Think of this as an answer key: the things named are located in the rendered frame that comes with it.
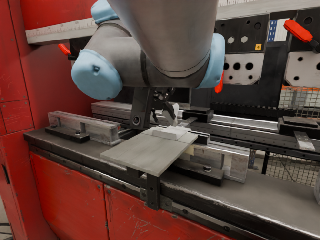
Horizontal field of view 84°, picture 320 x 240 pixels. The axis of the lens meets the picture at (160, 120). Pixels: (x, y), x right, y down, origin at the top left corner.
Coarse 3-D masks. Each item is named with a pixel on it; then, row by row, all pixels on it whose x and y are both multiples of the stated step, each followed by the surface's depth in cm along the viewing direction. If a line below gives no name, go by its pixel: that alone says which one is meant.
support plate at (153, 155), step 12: (144, 132) 63; (120, 144) 53; (132, 144) 53; (144, 144) 53; (156, 144) 53; (168, 144) 53; (180, 144) 53; (108, 156) 46; (120, 156) 46; (132, 156) 46; (144, 156) 46; (156, 156) 46; (168, 156) 46; (144, 168) 40; (156, 168) 40
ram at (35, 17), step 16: (32, 0) 83; (48, 0) 78; (64, 0) 73; (80, 0) 69; (96, 0) 65; (256, 0) 42; (272, 0) 41; (288, 0) 39; (304, 0) 38; (32, 16) 86; (48, 16) 80; (64, 16) 75; (80, 16) 71; (224, 16) 46; (240, 16) 44; (272, 16) 44; (288, 16) 44; (64, 32) 78; (80, 32) 73
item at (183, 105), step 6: (180, 90) 60; (186, 90) 59; (174, 96) 62; (180, 96) 61; (186, 96) 60; (174, 102) 63; (180, 102) 61; (186, 102) 60; (180, 108) 63; (186, 108) 62
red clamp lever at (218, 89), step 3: (225, 57) 46; (222, 72) 46; (222, 75) 46; (222, 78) 47; (222, 81) 47; (219, 84) 47; (222, 84) 48; (216, 87) 47; (219, 87) 47; (216, 90) 48; (219, 90) 47
